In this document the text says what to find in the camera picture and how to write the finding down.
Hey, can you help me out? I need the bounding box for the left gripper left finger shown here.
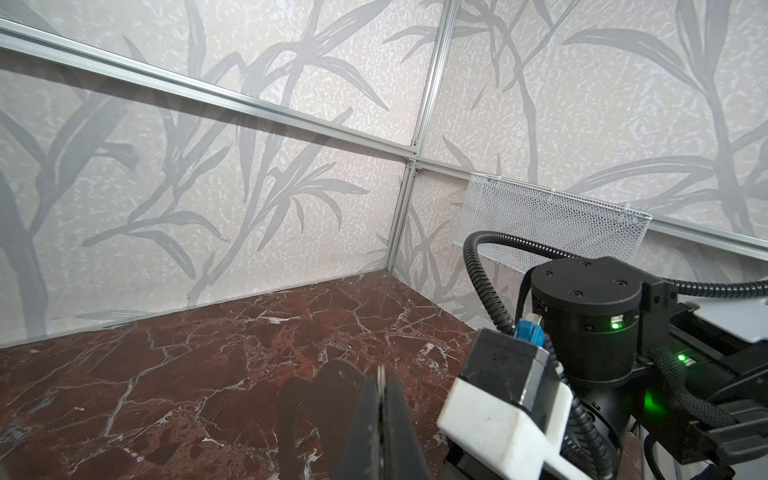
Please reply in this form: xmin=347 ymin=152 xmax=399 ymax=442
xmin=347 ymin=367 xmax=383 ymax=479

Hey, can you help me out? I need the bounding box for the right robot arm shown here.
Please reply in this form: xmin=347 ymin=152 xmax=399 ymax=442
xmin=529 ymin=257 xmax=767 ymax=468

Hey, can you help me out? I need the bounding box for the white wire mesh basket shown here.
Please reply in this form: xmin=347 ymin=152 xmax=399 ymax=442
xmin=453 ymin=174 xmax=652 ymax=262

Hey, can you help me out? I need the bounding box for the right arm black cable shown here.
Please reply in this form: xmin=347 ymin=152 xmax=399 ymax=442
xmin=461 ymin=230 xmax=768 ymax=480

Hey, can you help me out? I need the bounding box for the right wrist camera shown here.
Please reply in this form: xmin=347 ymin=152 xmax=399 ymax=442
xmin=437 ymin=329 xmax=588 ymax=479

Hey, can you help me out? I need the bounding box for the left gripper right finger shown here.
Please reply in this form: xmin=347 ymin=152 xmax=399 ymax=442
xmin=380 ymin=375 xmax=431 ymax=480

